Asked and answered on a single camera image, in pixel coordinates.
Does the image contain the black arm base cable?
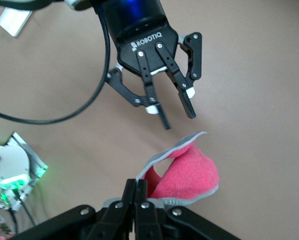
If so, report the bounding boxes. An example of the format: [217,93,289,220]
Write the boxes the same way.
[4,197,37,236]

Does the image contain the grey and red towel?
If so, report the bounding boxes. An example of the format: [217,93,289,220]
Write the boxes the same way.
[135,131,220,210]

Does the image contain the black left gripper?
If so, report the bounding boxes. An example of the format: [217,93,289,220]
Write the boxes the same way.
[98,0,203,131]

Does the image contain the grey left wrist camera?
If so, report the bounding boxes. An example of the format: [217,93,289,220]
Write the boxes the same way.
[63,0,91,11]

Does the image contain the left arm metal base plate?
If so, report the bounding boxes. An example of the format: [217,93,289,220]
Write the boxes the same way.
[4,131,49,208]

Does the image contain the white rack base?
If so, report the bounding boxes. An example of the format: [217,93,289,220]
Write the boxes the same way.
[0,6,34,38]

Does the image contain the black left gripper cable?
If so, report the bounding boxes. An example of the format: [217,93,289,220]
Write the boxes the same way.
[0,9,113,125]

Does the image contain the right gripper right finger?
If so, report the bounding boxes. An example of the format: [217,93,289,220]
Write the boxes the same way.
[134,179,240,240]

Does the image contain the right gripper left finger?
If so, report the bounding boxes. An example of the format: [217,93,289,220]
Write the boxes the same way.
[4,178,137,240]

